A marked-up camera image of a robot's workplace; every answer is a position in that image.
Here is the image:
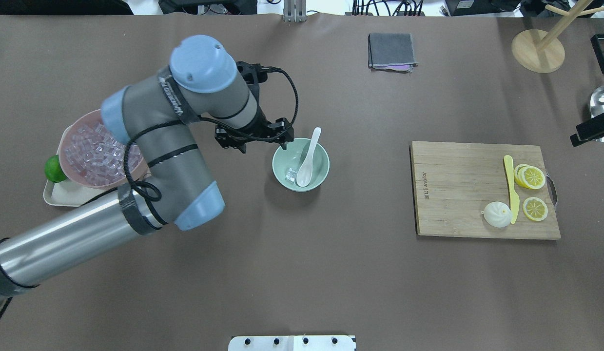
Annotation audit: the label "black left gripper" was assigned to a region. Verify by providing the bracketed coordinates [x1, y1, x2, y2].
[214, 108, 294, 154]

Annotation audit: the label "single clear ice cube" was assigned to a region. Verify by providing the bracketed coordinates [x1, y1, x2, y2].
[285, 168, 297, 184]

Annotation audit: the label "white ceramic spoon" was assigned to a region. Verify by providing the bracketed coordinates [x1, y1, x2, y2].
[296, 127, 322, 187]

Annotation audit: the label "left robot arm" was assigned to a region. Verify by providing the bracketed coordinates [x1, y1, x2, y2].
[0, 35, 294, 308]

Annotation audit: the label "mint green bowl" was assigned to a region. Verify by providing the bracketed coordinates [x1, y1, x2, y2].
[272, 137, 330, 193]

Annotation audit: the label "pile of clear ice cubes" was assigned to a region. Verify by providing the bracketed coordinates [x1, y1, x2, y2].
[64, 122, 144, 186]

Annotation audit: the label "pink bowl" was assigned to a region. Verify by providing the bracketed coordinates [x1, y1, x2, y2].
[58, 109, 151, 190]

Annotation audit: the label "black glass rack tray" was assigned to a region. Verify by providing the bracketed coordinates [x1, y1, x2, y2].
[590, 33, 604, 74]

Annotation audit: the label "stacked lemon slices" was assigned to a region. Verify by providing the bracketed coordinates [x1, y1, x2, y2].
[514, 164, 546, 190]

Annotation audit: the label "wooden mug tree stand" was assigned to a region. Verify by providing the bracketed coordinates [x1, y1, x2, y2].
[511, 0, 604, 74]

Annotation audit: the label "single lemon slice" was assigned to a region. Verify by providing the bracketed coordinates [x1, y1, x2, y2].
[522, 197, 549, 222]

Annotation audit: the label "yellow plastic knife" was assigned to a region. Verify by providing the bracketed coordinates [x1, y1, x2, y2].
[503, 154, 520, 224]

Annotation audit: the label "white steamed bun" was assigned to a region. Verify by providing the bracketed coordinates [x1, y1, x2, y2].
[481, 201, 513, 229]

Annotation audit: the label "bamboo cutting board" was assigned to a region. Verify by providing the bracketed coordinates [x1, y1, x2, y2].
[409, 141, 561, 240]

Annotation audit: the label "grey folded cloth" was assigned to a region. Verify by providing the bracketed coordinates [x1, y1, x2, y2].
[367, 33, 419, 73]

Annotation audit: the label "cream rabbit tray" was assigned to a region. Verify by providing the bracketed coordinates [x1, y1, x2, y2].
[43, 121, 127, 207]

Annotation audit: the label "green lime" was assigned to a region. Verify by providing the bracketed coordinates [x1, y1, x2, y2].
[44, 154, 68, 183]

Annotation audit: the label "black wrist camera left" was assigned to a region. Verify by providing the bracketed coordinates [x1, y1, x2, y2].
[236, 61, 275, 101]

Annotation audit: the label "aluminium frame post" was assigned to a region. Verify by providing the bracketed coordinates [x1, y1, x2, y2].
[282, 0, 308, 23]

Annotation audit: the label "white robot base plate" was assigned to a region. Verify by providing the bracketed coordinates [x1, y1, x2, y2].
[228, 334, 357, 351]

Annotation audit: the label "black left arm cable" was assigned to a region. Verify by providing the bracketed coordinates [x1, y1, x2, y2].
[0, 67, 299, 334]

